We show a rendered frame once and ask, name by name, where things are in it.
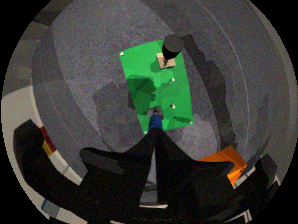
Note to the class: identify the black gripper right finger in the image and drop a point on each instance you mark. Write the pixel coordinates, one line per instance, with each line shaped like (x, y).
(175, 169)

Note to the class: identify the green circuit board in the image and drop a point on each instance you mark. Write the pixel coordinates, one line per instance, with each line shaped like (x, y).
(156, 75)

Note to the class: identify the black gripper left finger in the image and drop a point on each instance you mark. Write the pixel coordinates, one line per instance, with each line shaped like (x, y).
(132, 166)

